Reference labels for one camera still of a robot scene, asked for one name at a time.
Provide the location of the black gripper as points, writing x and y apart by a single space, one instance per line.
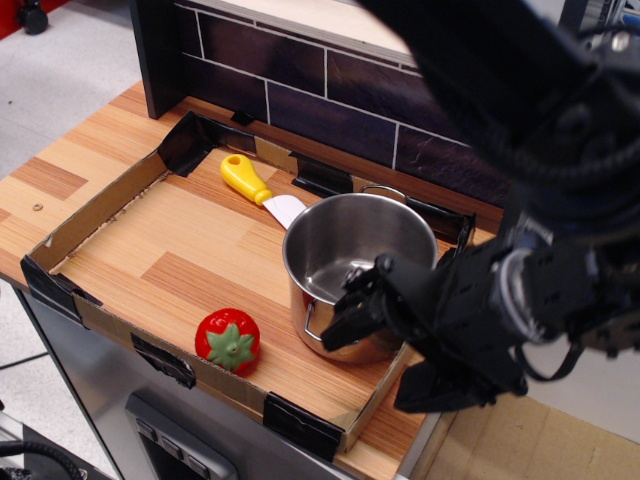
468 319

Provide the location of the stainless steel pot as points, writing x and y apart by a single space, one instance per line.
334 237

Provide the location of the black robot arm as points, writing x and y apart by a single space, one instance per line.
561 122

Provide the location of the cardboard fence with black tape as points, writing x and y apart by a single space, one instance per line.
134 262

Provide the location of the red toy strawberry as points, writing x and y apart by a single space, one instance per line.
228 338

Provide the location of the white toy sink drainboard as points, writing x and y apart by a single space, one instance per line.
599 391

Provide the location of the grey oven control panel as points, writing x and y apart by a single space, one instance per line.
172 451

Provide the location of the light wooden shelf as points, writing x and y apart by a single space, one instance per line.
340 23

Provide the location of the black caster wheel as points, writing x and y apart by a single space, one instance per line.
32 18

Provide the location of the yellow handled toy knife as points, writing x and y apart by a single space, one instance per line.
239 173

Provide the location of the dark grey left post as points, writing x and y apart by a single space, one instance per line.
158 46

